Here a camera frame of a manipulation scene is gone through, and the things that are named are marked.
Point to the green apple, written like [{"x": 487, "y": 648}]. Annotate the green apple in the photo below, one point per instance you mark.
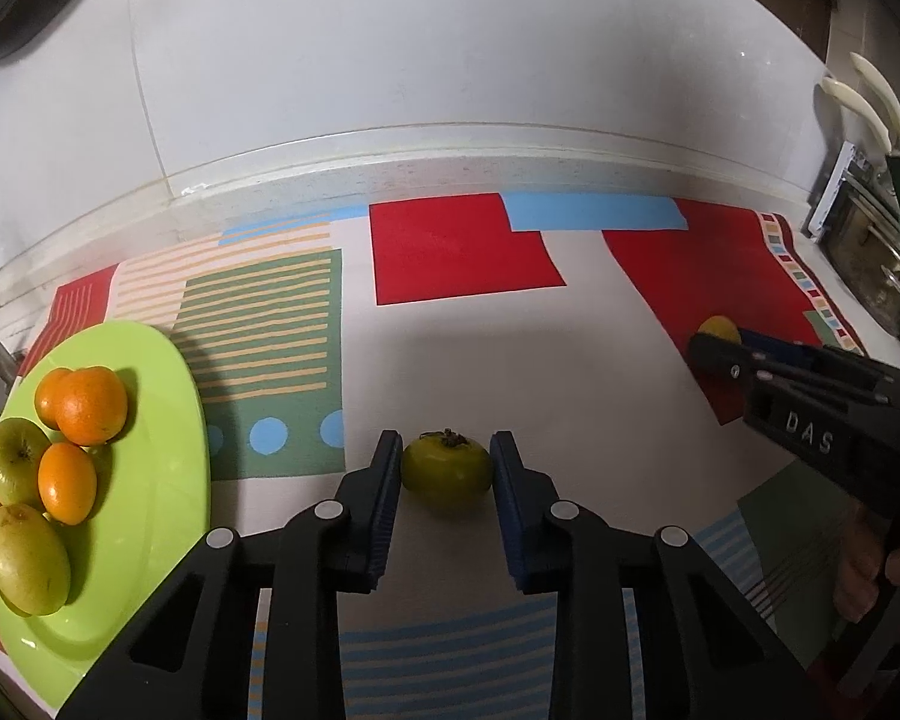
[{"x": 11, "y": 457}]

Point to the green plate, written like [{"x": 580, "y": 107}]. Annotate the green plate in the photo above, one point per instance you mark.
[{"x": 157, "y": 525}]

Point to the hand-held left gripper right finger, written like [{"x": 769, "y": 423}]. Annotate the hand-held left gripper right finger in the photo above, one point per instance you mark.
[{"x": 506, "y": 517}]

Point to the person's right hand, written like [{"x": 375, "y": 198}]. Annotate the person's right hand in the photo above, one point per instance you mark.
[{"x": 859, "y": 570}]

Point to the colourful patterned mat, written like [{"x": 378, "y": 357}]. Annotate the colourful patterned mat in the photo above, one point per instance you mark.
[{"x": 435, "y": 390}]

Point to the large orange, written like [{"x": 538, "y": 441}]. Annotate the large orange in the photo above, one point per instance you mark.
[{"x": 94, "y": 405}]

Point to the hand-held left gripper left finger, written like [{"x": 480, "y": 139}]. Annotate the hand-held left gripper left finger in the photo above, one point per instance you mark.
[{"x": 384, "y": 510}]

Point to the yellow green pear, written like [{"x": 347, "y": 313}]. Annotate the yellow green pear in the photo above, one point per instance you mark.
[{"x": 26, "y": 562}]

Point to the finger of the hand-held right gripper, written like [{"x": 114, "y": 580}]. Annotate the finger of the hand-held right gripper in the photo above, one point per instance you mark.
[
  {"x": 720, "y": 358},
  {"x": 776, "y": 343}
]

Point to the green persimmon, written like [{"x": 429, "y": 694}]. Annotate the green persimmon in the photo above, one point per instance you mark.
[{"x": 446, "y": 476}]

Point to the small yellow fruit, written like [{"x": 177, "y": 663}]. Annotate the small yellow fruit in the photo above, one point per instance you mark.
[{"x": 720, "y": 328}]

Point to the large steel pot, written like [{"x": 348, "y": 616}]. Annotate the large steel pot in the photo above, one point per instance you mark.
[{"x": 870, "y": 255}]

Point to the metal pot rack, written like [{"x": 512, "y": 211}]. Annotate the metal pot rack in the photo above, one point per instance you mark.
[{"x": 829, "y": 187}]

